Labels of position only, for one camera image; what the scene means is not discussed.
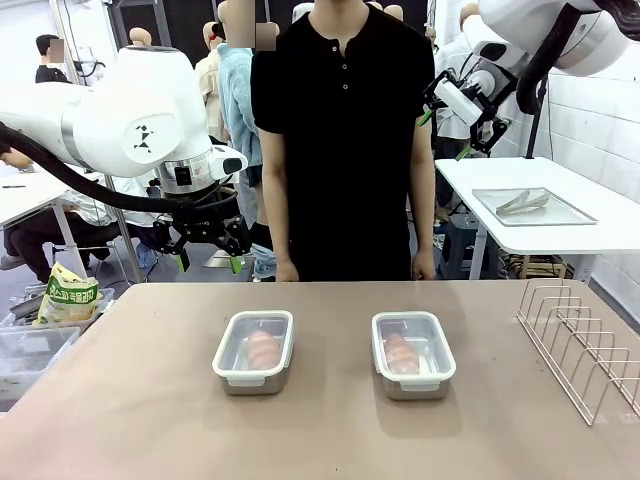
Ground person's left forearm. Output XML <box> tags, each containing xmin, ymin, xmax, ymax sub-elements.
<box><xmin>408</xmin><ymin>164</ymin><xmax>435</xmax><ymax>254</ymax></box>

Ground person's right hand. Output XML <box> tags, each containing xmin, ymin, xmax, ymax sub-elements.
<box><xmin>275</xmin><ymin>258</ymin><xmax>300</xmax><ymax>283</ymax></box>

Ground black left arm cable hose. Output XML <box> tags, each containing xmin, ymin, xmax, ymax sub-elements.
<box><xmin>0</xmin><ymin>122</ymin><xmax>239</xmax><ymax>214</ymax></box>

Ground clear plastic storage bin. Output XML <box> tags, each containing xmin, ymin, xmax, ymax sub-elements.
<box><xmin>0</xmin><ymin>324</ymin><xmax>82</xmax><ymax>409</ymax></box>

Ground metal tongs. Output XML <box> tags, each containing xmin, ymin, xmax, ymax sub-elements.
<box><xmin>495</xmin><ymin>189</ymin><xmax>551</xmax><ymax>217</ymax></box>

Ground white desk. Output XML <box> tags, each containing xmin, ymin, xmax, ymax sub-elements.
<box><xmin>0</xmin><ymin>172</ymin><xmax>101</xmax><ymax>281</ymax></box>

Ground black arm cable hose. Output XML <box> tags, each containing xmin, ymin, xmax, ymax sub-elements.
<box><xmin>515</xmin><ymin>0</ymin><xmax>640</xmax><ymax>115</ymax></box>
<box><xmin>0</xmin><ymin>122</ymin><xmax>239</xmax><ymax>214</ymax></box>

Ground standing person in dark top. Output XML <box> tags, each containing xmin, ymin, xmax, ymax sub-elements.
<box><xmin>34</xmin><ymin>33</ymin><xmax>74</xmax><ymax>85</ymax></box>

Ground flat metal tray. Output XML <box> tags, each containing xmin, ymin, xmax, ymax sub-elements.
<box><xmin>471</xmin><ymin>187</ymin><xmax>599</xmax><ymax>228</ymax></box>

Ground white side table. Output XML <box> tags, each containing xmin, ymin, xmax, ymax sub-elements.
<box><xmin>433</xmin><ymin>156</ymin><xmax>640</xmax><ymax>282</ymax></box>

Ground metal wire lid rack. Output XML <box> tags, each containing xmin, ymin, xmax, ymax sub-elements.
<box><xmin>516</xmin><ymin>278</ymin><xmax>640</xmax><ymax>427</ymax></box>

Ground golden brown croissant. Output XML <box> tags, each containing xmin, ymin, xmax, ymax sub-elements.
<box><xmin>244</xmin><ymin>329</ymin><xmax>281</xmax><ymax>371</ymax></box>
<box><xmin>382</xmin><ymin>332</ymin><xmax>419</xmax><ymax>375</ymax></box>

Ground seated person in white shirt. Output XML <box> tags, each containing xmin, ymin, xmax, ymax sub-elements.
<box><xmin>0</xmin><ymin>143</ymin><xmax>166</xmax><ymax>284</ymax></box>

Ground yellow green snack bag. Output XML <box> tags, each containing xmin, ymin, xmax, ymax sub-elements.
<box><xmin>33</xmin><ymin>261</ymin><xmax>105</xmax><ymax>327</ymax></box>

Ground clear plastic snap-lock lid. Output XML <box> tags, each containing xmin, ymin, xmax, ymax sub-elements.
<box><xmin>211</xmin><ymin>309</ymin><xmax>295</xmax><ymax>387</ymax></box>
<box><xmin>371</xmin><ymin>311</ymin><xmax>458</xmax><ymax>393</ymax></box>

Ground grey plastic stool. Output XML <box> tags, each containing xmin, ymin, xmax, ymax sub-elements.
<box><xmin>438</xmin><ymin>213</ymin><xmax>485</xmax><ymax>280</ymax></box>

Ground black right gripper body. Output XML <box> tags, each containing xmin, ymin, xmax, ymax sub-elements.
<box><xmin>468</xmin><ymin>106</ymin><xmax>511</xmax><ymax>152</ymax></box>

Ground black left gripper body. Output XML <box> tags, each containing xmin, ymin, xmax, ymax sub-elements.
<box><xmin>168</xmin><ymin>197</ymin><xmax>241</xmax><ymax>241</ymax></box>

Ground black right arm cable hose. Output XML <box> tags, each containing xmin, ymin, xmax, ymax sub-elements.
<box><xmin>515</xmin><ymin>0</ymin><xmax>640</xmax><ymax>115</ymax></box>

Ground mannequin in beige shirt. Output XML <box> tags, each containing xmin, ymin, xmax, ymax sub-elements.
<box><xmin>193</xmin><ymin>20</ymin><xmax>231</xmax><ymax>146</ymax></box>

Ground grey metal stand pole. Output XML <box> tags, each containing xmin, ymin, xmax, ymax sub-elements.
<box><xmin>102</xmin><ymin>174</ymin><xmax>145</xmax><ymax>284</ymax></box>

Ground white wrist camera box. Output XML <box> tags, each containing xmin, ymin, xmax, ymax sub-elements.
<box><xmin>432</xmin><ymin>78</ymin><xmax>480</xmax><ymax>127</ymax></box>

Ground rectangular stainless steel container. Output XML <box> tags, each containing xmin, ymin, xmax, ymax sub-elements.
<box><xmin>214</xmin><ymin>312</ymin><xmax>294</xmax><ymax>397</ymax></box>
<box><xmin>373</xmin><ymin>313</ymin><xmax>455</xmax><ymax>402</ymax></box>

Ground person in black shirt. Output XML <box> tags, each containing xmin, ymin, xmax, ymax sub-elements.
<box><xmin>249</xmin><ymin>0</ymin><xmax>437</xmax><ymax>282</ymax></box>

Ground person's left hand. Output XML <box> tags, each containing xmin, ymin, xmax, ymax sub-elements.
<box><xmin>409</xmin><ymin>249</ymin><xmax>437</xmax><ymax>281</ymax></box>

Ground person's right forearm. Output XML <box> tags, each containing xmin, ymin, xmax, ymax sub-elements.
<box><xmin>261</xmin><ymin>164</ymin><xmax>296</xmax><ymax>264</ymax></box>

